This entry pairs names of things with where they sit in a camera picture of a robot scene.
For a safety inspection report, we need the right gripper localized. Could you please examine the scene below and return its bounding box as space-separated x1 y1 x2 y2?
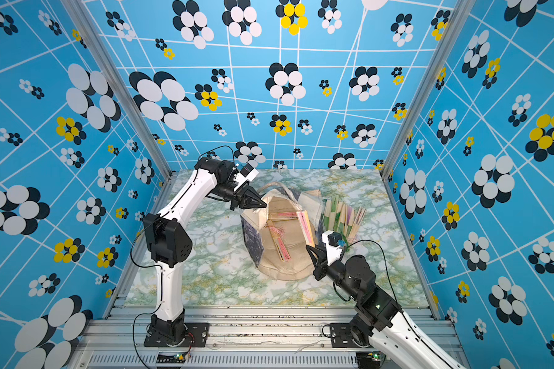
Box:
308 243 363 303

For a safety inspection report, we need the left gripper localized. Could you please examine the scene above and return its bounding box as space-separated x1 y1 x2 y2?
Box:
211 184 269 213

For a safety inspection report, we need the pink paper folding fan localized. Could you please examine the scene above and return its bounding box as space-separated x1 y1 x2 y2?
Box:
296 211 315 247

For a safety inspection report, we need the beige canvas tote bag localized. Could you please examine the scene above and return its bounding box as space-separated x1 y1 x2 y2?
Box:
241 181 343 281

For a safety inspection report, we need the purple folding fan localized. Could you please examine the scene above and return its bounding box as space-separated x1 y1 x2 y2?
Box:
345 205 355 237

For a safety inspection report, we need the pink tassel folding fan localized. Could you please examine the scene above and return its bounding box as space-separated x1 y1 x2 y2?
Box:
349 208 366 238

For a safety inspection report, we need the green tassel wooden fan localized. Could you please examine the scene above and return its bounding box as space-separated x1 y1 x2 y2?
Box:
269 212 299 222

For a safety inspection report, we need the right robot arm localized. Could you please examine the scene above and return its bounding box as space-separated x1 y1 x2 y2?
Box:
306 244 465 368

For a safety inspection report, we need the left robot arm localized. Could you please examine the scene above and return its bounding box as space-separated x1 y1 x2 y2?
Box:
143 157 267 347

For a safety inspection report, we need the right circuit board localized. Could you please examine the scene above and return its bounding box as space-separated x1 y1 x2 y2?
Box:
355 352 382 369

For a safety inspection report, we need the circuit board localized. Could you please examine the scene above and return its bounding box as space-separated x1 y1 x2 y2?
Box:
155 352 189 365
355 352 382 369

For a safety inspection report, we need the left circuit board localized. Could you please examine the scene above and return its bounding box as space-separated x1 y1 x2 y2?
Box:
155 352 189 365

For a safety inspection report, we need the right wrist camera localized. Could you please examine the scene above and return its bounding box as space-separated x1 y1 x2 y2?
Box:
322 231 346 266

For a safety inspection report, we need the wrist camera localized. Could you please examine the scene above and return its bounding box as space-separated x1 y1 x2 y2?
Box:
235 164 259 188
322 231 346 266

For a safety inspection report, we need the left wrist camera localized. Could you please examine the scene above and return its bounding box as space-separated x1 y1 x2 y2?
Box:
235 164 259 188

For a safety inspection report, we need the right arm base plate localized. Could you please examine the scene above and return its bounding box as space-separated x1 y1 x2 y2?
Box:
325 323 395 350

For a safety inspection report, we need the aluminium frame rail base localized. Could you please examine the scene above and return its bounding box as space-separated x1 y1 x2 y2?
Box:
66 306 472 369

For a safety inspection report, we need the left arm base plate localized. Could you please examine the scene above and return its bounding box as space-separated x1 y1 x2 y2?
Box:
144 322 210 348

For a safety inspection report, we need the left aluminium corner post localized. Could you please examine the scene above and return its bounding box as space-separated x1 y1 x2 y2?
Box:
62 1 172 181

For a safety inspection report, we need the aluminium corner post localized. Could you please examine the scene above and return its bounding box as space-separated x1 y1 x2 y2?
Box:
381 0 476 179
62 1 172 181

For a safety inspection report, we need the right aluminium corner post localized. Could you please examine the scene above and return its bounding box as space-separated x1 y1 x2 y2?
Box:
381 0 476 179

